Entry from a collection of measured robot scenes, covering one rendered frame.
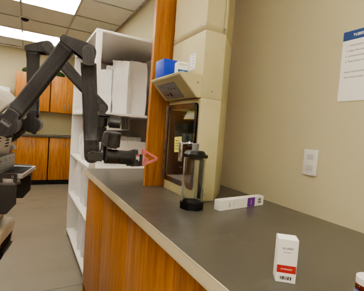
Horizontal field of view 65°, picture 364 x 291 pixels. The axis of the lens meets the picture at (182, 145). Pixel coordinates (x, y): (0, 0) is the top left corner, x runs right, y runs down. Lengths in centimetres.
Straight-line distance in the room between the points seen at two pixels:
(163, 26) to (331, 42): 84
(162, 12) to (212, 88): 58
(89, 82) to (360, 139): 104
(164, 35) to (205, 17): 36
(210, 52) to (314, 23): 48
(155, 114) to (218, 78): 43
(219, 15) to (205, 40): 14
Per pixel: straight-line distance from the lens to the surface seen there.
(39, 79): 114
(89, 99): 113
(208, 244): 86
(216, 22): 140
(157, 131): 159
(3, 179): 129
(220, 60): 136
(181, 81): 127
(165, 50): 165
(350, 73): 133
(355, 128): 128
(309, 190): 139
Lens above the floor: 126
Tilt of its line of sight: 3 degrees down
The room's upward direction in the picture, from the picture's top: 4 degrees clockwise
